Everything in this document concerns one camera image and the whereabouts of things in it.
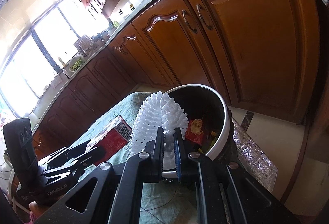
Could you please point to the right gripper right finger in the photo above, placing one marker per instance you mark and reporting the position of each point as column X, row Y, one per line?
column 185, row 168

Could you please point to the silver foil floor mat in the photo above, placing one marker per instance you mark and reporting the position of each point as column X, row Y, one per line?
column 253, row 159

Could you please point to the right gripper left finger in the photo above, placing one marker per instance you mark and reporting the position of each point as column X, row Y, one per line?
column 154, row 167

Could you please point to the red white carton box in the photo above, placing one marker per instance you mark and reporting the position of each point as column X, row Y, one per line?
column 112, row 138

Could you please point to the green yellow snack wrapper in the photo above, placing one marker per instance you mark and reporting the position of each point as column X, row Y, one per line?
column 209, row 142

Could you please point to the wooden kitchen base cabinets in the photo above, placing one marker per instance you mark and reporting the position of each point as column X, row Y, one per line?
column 260, row 55

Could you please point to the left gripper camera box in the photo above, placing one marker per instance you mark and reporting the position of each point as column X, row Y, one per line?
column 18, row 139

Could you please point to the white foam fruit net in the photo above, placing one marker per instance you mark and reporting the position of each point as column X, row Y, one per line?
column 158, row 110

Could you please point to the person's left hand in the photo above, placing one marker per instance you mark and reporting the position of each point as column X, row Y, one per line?
column 36, row 210

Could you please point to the red snack bag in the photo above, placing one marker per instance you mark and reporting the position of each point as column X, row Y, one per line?
column 196, row 132

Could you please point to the bowl of green vegetables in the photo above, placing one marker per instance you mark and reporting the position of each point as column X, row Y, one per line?
column 76, row 62

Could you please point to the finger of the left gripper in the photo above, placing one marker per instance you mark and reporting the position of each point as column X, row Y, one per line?
column 78, row 164
column 61, row 156

